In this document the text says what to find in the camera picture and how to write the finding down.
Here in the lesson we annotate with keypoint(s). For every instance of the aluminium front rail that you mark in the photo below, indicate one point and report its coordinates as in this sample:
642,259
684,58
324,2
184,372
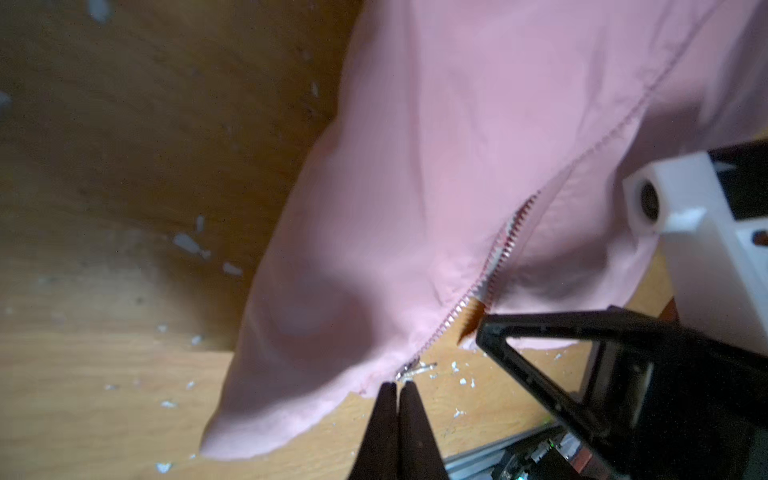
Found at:
488,461

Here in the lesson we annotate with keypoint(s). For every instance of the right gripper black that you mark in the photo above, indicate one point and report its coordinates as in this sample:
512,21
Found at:
662,401

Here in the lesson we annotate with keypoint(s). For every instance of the pink zip jacket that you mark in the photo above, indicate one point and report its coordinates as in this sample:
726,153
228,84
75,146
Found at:
477,158

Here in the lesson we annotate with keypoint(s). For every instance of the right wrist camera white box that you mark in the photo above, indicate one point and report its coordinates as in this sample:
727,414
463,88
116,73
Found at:
709,212

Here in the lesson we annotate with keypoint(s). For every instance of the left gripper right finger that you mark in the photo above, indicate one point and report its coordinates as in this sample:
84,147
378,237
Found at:
418,455

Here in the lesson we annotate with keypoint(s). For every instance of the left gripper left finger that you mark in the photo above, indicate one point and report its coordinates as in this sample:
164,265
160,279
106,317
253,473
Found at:
378,453

